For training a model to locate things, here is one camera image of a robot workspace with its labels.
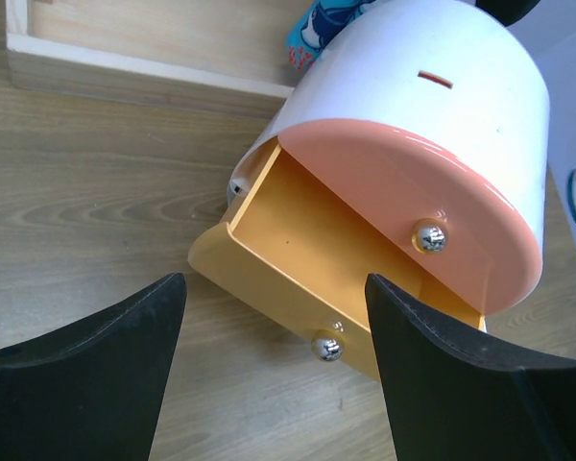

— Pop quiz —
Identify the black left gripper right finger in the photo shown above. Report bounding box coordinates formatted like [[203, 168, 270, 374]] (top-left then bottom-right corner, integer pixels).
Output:
[[365, 274, 576, 460]]

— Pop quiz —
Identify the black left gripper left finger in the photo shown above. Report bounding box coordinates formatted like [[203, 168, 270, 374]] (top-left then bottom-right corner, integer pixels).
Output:
[[0, 273, 187, 460]]

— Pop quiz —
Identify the wooden clothes rack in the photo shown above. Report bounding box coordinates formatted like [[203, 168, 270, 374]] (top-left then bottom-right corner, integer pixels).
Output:
[[6, 0, 308, 120]]

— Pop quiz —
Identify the black hanging garment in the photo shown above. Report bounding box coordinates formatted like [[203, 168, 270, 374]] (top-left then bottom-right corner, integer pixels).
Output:
[[475, 0, 540, 27]]

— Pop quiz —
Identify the blue shark print cloth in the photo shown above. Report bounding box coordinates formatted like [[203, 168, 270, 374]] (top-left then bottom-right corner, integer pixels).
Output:
[[285, 0, 381, 72]]

